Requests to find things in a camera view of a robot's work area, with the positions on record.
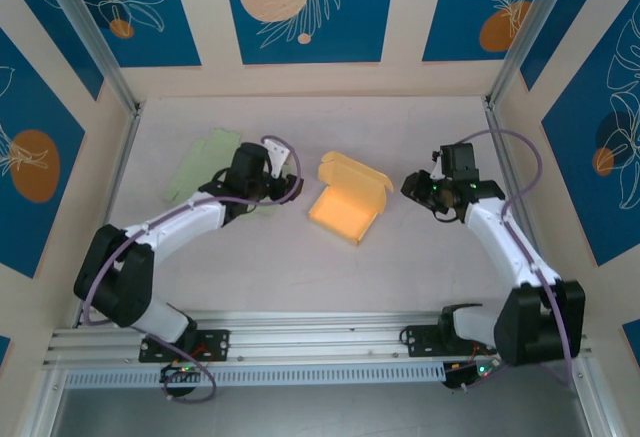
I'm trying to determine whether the orange paper box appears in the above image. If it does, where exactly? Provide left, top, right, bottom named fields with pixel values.
left=307, top=150, right=396, bottom=248

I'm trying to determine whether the light green paper box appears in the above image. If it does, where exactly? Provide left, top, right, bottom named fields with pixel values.
left=160, top=128, right=296, bottom=218

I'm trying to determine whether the blue floral printed mat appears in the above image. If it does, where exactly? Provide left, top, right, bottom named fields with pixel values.
left=221, top=0, right=399, bottom=66

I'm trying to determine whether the black controller board green light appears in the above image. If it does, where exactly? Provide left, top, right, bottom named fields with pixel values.
left=443, top=360, right=501, bottom=391
left=159, top=362, right=209, bottom=386

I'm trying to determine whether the grey metal panel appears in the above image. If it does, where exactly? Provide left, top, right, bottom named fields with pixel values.
left=49, top=384, right=591, bottom=437

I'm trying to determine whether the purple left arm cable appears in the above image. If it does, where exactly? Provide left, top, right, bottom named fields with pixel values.
left=82, top=134, right=305, bottom=403

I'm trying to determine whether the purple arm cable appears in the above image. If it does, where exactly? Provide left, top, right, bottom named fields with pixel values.
left=449, top=129, right=576, bottom=393
left=82, top=134, right=305, bottom=403

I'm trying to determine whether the aluminium table side rail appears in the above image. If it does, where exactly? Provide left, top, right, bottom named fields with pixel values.
left=72, top=104, right=146, bottom=329
left=483, top=99, right=559, bottom=316

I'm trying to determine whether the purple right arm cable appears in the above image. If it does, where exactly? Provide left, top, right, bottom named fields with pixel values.
left=449, top=129, right=576, bottom=393

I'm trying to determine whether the aluminium mounting rail beam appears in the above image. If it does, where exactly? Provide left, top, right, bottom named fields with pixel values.
left=42, top=310, right=594, bottom=369

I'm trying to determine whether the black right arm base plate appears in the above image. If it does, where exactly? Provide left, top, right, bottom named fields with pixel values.
left=402, top=325, right=499, bottom=358

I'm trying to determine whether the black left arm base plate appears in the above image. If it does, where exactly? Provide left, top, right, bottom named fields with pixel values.
left=138, top=329, right=231, bottom=362

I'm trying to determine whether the white slotted cable duct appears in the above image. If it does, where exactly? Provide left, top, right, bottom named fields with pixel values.
left=63, top=362, right=447, bottom=389

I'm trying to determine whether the aluminium corner post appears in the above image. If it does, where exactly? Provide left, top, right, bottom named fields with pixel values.
left=37, top=0, right=144, bottom=116
left=487, top=0, right=615, bottom=108

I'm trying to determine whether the aluminium lower frame post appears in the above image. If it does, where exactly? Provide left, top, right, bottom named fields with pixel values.
left=19, top=366, right=69, bottom=437
left=567, top=356, right=624, bottom=437

